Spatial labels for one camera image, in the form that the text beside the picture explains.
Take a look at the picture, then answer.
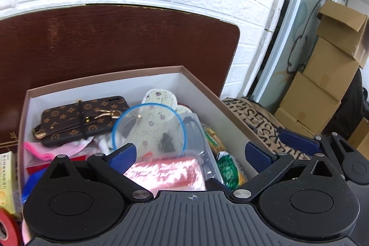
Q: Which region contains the open cardboard box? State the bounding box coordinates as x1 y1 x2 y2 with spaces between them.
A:
315 0 369 69

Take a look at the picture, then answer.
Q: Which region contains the pink cloth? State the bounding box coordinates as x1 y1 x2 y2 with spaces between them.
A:
24 139 94 162

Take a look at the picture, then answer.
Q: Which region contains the dark cloth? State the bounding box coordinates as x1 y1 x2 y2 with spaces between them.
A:
324 68 369 142

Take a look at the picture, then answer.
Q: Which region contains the blue plastic item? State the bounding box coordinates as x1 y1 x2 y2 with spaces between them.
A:
21 171 44 204

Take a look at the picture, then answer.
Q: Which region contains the small cardboard box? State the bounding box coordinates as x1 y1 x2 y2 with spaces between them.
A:
347 117 369 152

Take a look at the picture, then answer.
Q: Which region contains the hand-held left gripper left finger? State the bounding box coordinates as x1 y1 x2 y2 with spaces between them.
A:
45 143 154 203

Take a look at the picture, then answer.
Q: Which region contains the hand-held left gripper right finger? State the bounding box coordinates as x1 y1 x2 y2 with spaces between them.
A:
229 142 344 204

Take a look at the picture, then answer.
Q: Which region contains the brown wooden desktop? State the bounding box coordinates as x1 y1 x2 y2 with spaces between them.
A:
0 4 241 148

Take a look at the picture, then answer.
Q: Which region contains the flat cardboard box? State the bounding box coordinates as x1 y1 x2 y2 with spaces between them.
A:
273 107 324 137

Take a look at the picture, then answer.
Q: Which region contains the clear plastic bag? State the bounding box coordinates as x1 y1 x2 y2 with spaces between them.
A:
173 113 223 187

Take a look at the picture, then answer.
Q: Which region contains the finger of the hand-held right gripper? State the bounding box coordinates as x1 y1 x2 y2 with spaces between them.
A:
278 129 351 160

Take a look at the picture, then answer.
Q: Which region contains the green and white snack packet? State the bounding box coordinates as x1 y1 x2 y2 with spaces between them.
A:
216 150 247 189

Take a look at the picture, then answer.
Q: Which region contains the floral fabric insole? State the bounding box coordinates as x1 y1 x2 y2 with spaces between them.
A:
135 89 180 152

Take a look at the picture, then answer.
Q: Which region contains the brown lettered bag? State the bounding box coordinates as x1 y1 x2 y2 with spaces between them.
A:
221 97 313 161

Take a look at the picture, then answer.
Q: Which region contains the pink foil packet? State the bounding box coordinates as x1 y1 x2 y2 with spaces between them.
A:
123 156 207 197

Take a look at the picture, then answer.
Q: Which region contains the yellow snack packet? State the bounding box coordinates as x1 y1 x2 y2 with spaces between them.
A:
202 124 226 159

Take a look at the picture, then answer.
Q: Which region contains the white cardboard box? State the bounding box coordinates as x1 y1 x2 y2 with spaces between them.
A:
17 65 260 215

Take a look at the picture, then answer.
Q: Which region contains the yellow paper box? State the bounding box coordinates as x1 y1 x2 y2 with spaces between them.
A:
0 151 17 215

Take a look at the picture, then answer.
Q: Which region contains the brown monogram phone case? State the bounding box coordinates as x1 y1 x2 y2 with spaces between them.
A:
32 95 129 147

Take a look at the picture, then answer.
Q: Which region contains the clear lid, blue rim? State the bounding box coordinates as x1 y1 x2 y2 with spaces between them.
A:
112 103 188 155

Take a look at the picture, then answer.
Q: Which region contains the red tape roll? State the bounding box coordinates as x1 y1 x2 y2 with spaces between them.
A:
0 209 23 246

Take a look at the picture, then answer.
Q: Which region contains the large cardboard box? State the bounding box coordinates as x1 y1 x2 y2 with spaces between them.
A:
279 71 343 135
302 34 361 101

